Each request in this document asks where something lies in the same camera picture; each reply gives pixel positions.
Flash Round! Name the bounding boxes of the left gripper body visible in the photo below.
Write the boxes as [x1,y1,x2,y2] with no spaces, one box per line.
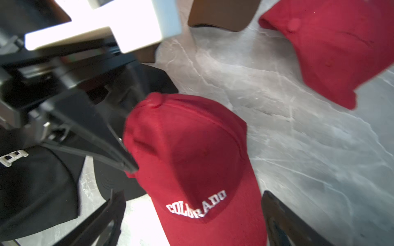
[1,1,139,146]

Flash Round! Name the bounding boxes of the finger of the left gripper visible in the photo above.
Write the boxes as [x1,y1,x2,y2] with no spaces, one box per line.
[40,90,139,173]

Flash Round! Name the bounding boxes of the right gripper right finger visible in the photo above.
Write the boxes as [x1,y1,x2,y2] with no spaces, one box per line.
[261,191,333,246]

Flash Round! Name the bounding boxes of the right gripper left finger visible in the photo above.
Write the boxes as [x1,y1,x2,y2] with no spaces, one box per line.
[56,191,126,246]

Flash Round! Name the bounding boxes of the red Colorado cap front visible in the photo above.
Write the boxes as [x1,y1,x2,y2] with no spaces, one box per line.
[123,92,267,246]

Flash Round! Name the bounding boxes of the black R cap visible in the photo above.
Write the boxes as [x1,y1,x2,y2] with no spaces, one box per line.
[93,64,179,201]

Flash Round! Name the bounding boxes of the black cap front left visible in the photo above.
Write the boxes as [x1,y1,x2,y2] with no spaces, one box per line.
[1,128,85,241]

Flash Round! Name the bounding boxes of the brown Colorado cap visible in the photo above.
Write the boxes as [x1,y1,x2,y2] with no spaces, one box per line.
[188,0,261,32]

